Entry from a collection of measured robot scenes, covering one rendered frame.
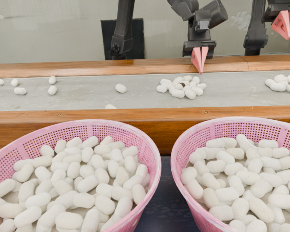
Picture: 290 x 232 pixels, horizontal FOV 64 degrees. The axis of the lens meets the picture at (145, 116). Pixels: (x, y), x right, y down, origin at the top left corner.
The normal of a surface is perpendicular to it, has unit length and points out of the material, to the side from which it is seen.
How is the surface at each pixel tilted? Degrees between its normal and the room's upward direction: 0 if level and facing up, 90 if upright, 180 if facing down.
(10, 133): 90
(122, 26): 85
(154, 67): 45
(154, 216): 0
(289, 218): 0
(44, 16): 90
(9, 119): 0
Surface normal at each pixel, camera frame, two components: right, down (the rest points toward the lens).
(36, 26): 0.05, 0.47
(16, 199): -0.04, -0.88
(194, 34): -0.07, -0.36
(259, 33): -0.25, 0.06
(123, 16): -0.49, 0.44
